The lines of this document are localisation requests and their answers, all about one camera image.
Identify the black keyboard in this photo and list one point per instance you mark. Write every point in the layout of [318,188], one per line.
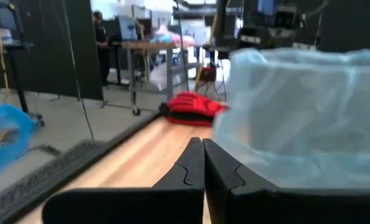
[41,174]

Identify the grey metal background table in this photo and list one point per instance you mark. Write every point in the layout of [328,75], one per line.
[147,46]

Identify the small red background cart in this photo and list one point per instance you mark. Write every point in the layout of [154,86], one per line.
[207,76]

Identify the red and black work glove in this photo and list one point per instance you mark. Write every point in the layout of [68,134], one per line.
[192,109]

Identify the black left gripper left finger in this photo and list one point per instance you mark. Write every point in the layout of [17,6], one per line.
[135,207]

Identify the black aluminium table frame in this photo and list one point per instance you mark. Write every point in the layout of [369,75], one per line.
[79,161]

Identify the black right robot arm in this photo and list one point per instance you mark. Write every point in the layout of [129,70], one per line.
[350,25]

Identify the person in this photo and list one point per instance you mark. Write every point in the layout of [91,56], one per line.
[101,46]

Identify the teal plastic trash bag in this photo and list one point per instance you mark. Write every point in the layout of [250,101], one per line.
[4,137]

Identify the black background desk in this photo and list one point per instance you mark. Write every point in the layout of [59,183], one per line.
[7,46]

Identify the light blue plastic bags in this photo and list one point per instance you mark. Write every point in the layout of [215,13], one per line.
[300,118]

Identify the black partition screen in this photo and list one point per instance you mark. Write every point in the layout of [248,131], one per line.
[60,46]

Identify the pink and blue bag pile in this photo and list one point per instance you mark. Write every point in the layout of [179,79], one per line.
[171,38]

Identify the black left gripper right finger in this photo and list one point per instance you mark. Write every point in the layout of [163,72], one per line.
[281,208]

